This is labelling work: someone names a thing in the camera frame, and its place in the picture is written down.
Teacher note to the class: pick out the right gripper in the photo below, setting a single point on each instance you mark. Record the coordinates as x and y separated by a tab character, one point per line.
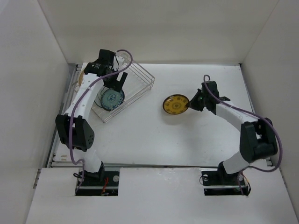
193	104

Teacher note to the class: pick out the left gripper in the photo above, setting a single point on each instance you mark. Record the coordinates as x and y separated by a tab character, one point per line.
116	85

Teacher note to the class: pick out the blue patterned small plate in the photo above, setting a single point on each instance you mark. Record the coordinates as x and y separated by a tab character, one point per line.
112	99

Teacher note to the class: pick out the yellow patterned small plate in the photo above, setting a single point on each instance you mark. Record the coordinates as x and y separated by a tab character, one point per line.
175	104

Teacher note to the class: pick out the cream plate back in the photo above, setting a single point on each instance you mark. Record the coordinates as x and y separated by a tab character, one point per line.
81	76

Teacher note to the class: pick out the white plate dark lettered rim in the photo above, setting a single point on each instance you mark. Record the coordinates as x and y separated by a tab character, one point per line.
99	96

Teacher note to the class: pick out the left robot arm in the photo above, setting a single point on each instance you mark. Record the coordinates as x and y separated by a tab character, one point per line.
73	128

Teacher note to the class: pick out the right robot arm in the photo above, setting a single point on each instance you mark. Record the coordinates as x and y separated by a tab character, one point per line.
258	137

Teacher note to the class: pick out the wire dish rack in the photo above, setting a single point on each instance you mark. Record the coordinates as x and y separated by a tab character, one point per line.
137	83

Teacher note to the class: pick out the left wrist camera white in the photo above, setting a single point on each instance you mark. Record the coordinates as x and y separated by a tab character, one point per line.
119	63

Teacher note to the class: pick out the aluminium frame rail left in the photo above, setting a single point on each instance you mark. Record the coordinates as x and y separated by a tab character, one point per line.
62	120

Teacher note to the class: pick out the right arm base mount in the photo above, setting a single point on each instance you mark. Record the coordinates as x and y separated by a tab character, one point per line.
216	184

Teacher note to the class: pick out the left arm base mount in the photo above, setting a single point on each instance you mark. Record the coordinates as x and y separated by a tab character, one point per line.
105	182

